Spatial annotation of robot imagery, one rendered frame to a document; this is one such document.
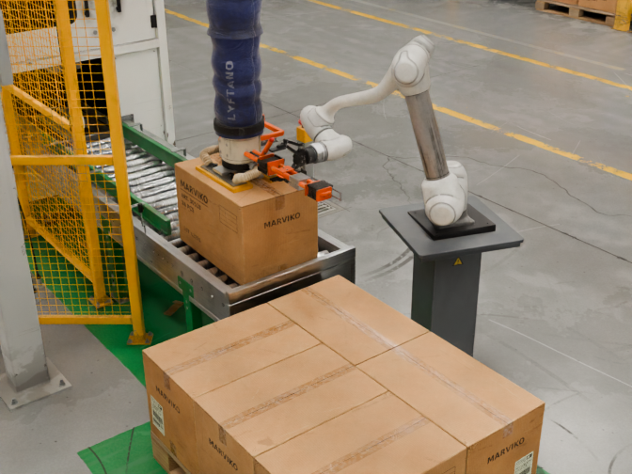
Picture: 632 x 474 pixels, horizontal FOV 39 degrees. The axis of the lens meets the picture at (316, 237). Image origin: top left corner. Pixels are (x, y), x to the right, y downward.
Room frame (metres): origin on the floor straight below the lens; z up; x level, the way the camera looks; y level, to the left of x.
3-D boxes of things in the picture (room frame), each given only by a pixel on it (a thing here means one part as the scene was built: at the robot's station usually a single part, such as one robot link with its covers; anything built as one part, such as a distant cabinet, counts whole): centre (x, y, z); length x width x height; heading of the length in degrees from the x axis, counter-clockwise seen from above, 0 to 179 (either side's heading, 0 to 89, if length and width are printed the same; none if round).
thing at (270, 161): (3.56, 0.19, 1.08); 0.10 x 0.08 x 0.06; 126
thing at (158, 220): (4.55, 1.23, 0.60); 1.60 x 0.10 x 0.09; 37
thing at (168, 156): (4.87, 0.80, 0.60); 1.60 x 0.10 x 0.09; 37
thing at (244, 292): (3.49, 0.10, 0.58); 0.70 x 0.03 x 0.06; 127
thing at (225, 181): (3.71, 0.42, 0.97); 0.34 x 0.10 x 0.05; 36
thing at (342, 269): (3.49, 0.10, 0.48); 0.70 x 0.03 x 0.15; 127
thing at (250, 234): (3.77, 0.33, 0.75); 0.60 x 0.40 x 0.40; 36
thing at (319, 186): (3.28, -0.01, 1.08); 0.08 x 0.07 x 0.05; 36
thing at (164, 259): (4.23, 1.07, 0.50); 2.31 x 0.05 x 0.19; 37
